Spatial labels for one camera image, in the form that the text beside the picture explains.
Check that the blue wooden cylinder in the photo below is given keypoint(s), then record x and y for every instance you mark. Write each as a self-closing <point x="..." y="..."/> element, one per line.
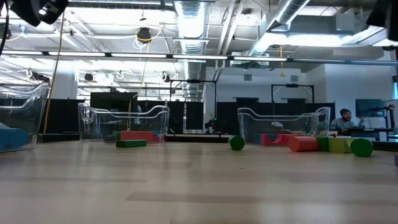
<point x="12" y="138"/>

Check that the indigo wooden block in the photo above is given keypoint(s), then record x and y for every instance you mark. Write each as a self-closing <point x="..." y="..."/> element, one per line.
<point x="396" y="161"/>
<point x="109" y="138"/>

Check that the red wooden plank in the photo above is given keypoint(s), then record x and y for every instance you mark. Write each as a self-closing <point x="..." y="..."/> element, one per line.
<point x="136" y="136"/>

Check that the red wooden block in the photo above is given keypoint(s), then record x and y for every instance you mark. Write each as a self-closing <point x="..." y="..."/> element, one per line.
<point x="158" y="139"/>

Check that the green wooden cylinder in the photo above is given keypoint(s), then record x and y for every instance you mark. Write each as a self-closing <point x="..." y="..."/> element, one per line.
<point x="237" y="143"/>
<point x="361" y="147"/>

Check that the blue wooden arch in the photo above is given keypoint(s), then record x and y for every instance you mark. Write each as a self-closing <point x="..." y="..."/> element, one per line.
<point x="257" y="138"/>

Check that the black ceiling box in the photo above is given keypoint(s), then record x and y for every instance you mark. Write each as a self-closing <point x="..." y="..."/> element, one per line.
<point x="4" y="32"/>

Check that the clear plastic bin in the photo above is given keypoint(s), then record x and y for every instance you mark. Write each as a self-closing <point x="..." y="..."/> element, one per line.
<point x="245" y="124"/>
<point x="40" y="102"/>
<point x="90" y="118"/>

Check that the black display panel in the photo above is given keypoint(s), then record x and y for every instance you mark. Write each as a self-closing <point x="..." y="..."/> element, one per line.
<point x="113" y="101"/>

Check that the small background robot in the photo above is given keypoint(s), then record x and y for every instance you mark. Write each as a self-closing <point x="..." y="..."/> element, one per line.
<point x="211" y="126"/>

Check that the long ceiling light bar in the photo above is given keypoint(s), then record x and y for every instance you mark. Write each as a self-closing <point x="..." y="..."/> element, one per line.
<point x="264" y="58"/>

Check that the salmon wooden cylinder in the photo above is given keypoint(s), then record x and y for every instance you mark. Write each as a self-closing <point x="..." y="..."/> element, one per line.
<point x="303" y="144"/>

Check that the person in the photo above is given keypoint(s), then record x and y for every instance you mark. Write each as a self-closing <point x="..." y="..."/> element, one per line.
<point x="345" y="121"/>

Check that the light green wooden block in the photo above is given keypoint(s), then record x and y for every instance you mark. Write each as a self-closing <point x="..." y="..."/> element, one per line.
<point x="340" y="145"/>

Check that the background desk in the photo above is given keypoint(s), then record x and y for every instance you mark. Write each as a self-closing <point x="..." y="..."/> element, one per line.
<point x="370" y="130"/>

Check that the black monitor stand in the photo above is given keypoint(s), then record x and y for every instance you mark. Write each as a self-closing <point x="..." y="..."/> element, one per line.
<point x="390" y="115"/>

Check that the round silver air duct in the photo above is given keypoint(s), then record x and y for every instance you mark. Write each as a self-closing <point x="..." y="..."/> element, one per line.
<point x="190" y="25"/>

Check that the black gantry frame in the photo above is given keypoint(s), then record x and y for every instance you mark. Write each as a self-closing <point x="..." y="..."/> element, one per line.
<point x="292" y="85"/>
<point x="192" y="81"/>

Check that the black partition wall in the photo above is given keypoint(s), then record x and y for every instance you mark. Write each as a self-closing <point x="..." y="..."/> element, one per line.
<point x="227" y="118"/>
<point x="177" y="115"/>

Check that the slanted silver air duct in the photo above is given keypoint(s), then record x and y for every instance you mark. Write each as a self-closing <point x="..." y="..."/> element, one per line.
<point x="289" y="12"/>

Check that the dark wall screen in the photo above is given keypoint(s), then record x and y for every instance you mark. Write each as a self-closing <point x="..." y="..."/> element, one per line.
<point x="370" y="108"/>

